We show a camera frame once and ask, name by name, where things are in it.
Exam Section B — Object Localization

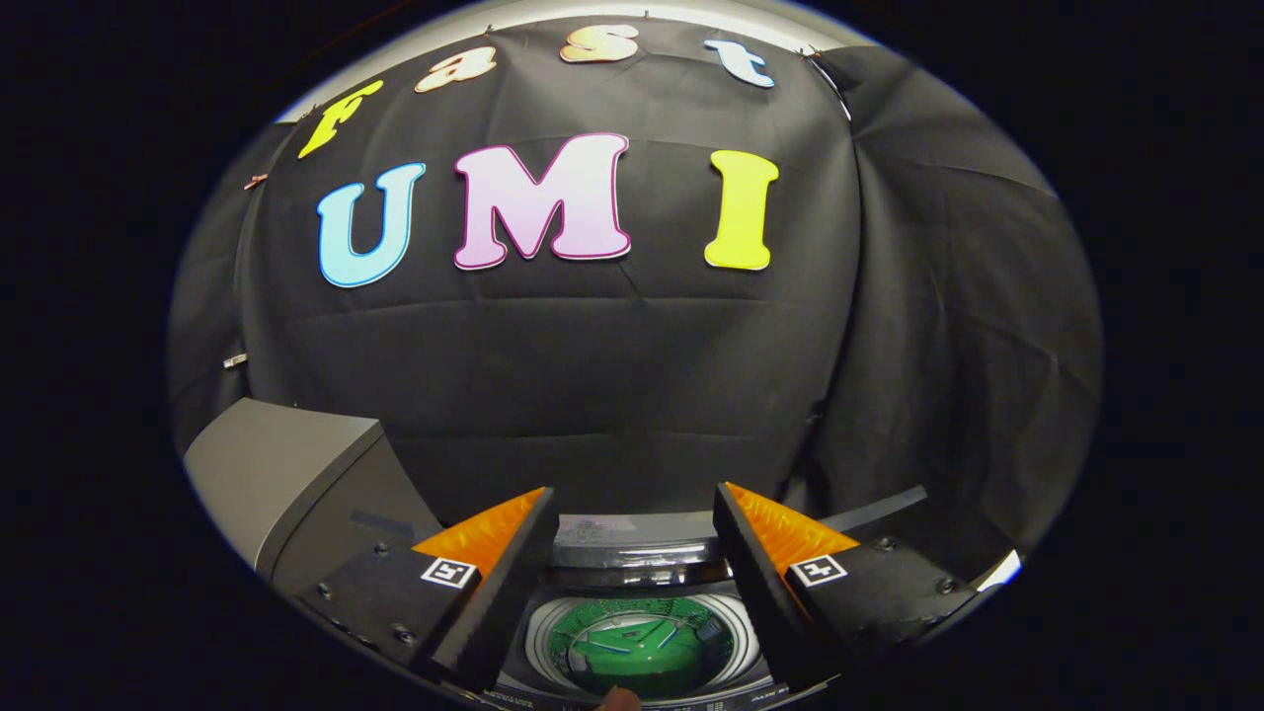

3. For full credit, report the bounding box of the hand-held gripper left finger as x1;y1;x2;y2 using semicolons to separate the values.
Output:
294;486;559;694

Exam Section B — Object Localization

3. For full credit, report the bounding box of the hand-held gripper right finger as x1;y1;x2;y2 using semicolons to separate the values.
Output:
713;481;990;692

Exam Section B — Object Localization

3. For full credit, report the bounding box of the grey washing machine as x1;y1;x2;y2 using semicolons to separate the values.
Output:
484;484;931;711

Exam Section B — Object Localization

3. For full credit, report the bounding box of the green polo shirt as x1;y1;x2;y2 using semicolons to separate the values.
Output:
548;597;737;697

